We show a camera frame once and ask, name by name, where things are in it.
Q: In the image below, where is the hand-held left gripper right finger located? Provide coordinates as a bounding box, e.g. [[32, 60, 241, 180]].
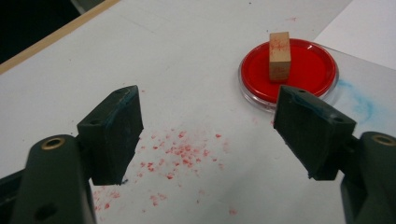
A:
[[273, 85, 358, 181]]

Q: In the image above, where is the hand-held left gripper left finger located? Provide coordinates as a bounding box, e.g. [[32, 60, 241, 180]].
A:
[[77, 85, 145, 187]]

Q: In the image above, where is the round red ink pad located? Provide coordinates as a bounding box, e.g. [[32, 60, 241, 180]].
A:
[[237, 37, 340, 113]]

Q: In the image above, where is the wooden stamp block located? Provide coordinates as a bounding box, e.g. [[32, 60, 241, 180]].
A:
[[268, 31, 292, 83]]

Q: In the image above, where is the white paper sheet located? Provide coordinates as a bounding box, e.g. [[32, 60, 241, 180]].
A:
[[313, 0, 396, 71]]

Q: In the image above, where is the wooden table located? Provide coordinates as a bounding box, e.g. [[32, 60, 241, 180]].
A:
[[0, 0, 120, 76]]

